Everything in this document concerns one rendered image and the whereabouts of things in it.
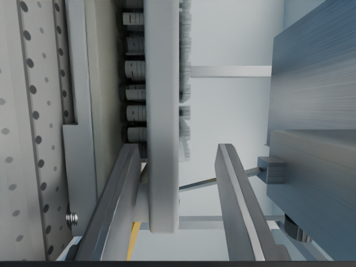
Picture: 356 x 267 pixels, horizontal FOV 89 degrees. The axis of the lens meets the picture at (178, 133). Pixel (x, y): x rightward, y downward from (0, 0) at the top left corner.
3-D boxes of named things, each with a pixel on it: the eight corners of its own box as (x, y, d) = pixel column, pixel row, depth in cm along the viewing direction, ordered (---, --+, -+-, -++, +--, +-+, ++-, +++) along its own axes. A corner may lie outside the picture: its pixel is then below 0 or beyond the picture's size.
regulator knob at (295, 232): (293, 245, 22) (329, 244, 22) (295, 225, 21) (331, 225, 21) (277, 226, 25) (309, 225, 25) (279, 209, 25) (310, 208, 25)
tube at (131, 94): (100, 84, 15) (189, 83, 15) (101, 99, 16) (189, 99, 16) (94, 83, 14) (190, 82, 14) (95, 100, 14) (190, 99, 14)
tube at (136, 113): (101, 105, 16) (189, 105, 16) (103, 121, 16) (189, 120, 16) (95, 105, 14) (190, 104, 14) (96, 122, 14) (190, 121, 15)
